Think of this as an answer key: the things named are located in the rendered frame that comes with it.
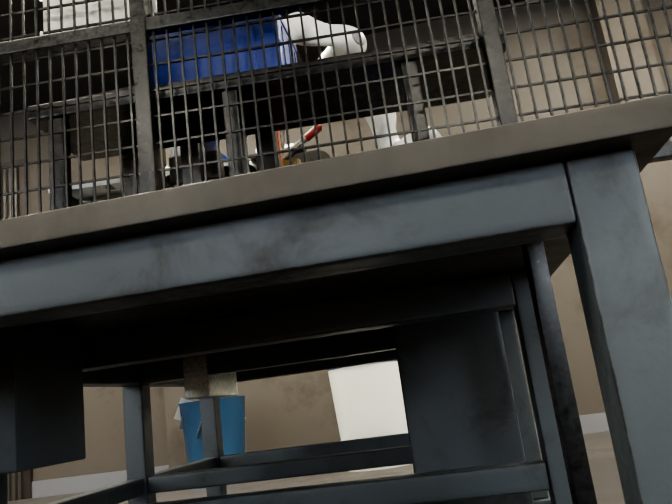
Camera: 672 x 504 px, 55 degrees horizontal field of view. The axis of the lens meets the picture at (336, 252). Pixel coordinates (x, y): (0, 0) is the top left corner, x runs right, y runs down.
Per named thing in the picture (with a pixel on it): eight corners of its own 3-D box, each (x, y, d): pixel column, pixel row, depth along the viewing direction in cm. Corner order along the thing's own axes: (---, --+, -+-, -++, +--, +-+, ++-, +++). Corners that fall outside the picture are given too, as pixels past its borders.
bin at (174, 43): (170, 132, 140) (166, 79, 143) (304, 104, 135) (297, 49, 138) (132, 100, 124) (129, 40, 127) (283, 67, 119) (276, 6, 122)
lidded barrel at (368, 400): (424, 456, 421) (409, 356, 435) (423, 465, 369) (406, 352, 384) (344, 465, 427) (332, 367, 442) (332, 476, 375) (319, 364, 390)
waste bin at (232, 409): (263, 475, 433) (254, 388, 447) (237, 485, 390) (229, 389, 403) (195, 482, 443) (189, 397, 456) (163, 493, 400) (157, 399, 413)
